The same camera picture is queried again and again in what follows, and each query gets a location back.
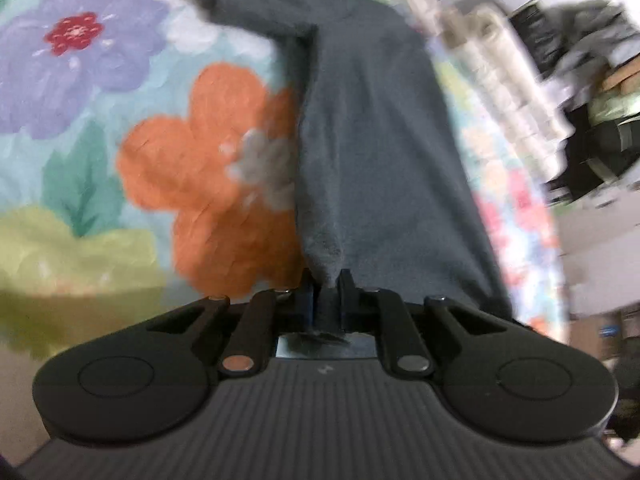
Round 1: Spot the floral printed blanket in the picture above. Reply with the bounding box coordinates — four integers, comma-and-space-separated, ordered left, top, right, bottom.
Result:
0, 0, 571, 361

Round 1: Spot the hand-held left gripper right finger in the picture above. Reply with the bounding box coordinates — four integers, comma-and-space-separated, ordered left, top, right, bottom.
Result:
339, 269, 508, 381

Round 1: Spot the grey cloth pile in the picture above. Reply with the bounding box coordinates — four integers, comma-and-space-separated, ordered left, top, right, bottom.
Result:
545, 2, 640, 81

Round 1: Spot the dark grey garment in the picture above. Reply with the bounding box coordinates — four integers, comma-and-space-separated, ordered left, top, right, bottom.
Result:
192, 0, 514, 322

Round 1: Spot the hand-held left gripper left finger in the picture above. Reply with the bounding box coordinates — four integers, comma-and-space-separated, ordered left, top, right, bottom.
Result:
146, 269, 316, 378

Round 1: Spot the white quilted bed edge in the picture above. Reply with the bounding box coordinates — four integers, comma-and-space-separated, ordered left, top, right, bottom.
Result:
320, 0, 576, 186

